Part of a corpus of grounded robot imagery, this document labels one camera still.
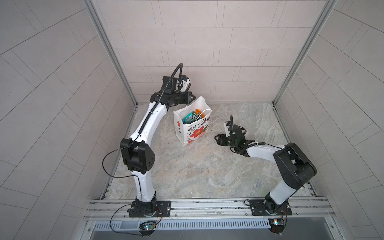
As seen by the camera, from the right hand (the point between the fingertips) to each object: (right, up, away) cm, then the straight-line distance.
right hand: (216, 137), depth 93 cm
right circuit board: (+25, -37, -25) cm, 51 cm away
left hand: (-11, +26, -13) cm, 31 cm away
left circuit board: (-34, -35, -28) cm, 56 cm away
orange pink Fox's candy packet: (-12, +16, 0) cm, 20 cm away
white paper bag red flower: (-16, +5, -12) cm, 20 cm away
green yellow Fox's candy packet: (-17, +13, -1) cm, 21 cm away
